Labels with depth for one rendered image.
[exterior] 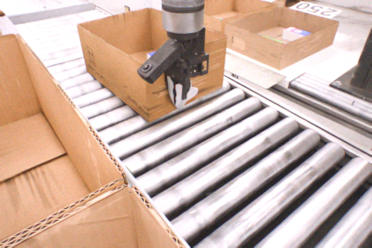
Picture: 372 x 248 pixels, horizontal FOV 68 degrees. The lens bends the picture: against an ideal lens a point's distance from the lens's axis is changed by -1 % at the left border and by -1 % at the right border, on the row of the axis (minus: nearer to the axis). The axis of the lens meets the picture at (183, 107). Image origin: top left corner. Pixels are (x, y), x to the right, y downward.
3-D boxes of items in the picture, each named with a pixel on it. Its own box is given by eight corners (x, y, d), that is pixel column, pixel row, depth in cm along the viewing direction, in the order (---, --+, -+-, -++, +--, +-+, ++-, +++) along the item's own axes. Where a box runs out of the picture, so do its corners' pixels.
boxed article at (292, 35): (301, 46, 115) (304, 36, 113) (281, 39, 122) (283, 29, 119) (308, 43, 118) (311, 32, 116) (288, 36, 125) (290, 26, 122)
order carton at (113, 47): (224, 86, 90) (229, 35, 80) (149, 123, 74) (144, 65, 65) (153, 49, 114) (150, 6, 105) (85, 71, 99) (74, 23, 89)
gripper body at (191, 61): (208, 76, 69) (211, 28, 62) (180, 87, 64) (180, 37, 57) (189, 65, 73) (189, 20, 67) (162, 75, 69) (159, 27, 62)
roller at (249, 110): (263, 112, 87) (266, 99, 84) (108, 197, 61) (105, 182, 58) (251, 105, 90) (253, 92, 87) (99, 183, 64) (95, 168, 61)
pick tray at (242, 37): (333, 45, 118) (341, 21, 112) (279, 71, 99) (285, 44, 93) (277, 27, 136) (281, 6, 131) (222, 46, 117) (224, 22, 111)
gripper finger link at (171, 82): (192, 103, 75) (193, 72, 70) (175, 110, 73) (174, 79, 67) (185, 97, 77) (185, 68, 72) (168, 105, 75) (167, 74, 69)
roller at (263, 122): (281, 122, 83) (284, 108, 80) (122, 218, 57) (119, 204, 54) (267, 114, 86) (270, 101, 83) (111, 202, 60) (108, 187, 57)
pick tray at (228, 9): (274, 24, 139) (278, 4, 133) (219, 42, 120) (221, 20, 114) (233, 11, 157) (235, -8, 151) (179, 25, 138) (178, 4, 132)
